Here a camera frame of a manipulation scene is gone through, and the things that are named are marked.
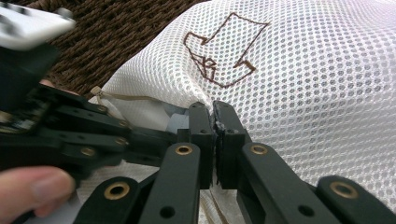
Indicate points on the white mesh laundry bag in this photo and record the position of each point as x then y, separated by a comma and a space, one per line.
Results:
311, 109

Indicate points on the brown knitted cloth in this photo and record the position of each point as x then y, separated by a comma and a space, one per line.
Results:
109, 37

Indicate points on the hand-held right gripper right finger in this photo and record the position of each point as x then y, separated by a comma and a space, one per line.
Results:
230, 130

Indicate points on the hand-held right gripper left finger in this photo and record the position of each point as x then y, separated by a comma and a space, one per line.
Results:
199, 149

